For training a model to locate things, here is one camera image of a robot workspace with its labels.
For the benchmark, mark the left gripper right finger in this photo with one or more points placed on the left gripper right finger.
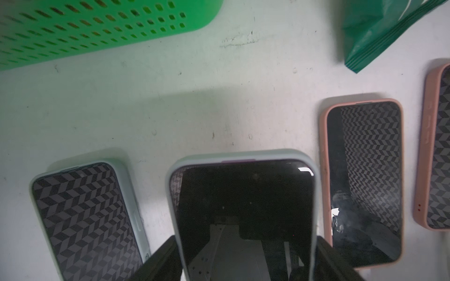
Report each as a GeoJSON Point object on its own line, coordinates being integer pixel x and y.
{"type": "Point", "coordinates": [330, 266]}

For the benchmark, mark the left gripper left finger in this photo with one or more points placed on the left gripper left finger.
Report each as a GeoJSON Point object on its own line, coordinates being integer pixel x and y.
{"type": "Point", "coordinates": [164, 265]}

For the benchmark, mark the phone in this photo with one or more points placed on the phone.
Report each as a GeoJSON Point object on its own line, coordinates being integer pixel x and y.
{"type": "Point", "coordinates": [361, 149]}
{"type": "Point", "coordinates": [432, 197]}
{"type": "Point", "coordinates": [90, 217]}
{"type": "Point", "coordinates": [245, 216]}

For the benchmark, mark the green chips bag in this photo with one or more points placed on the green chips bag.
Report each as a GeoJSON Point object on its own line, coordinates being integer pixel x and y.
{"type": "Point", "coordinates": [370, 27]}

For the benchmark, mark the green plastic basket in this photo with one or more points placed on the green plastic basket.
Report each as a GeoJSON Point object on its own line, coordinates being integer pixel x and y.
{"type": "Point", "coordinates": [39, 31]}

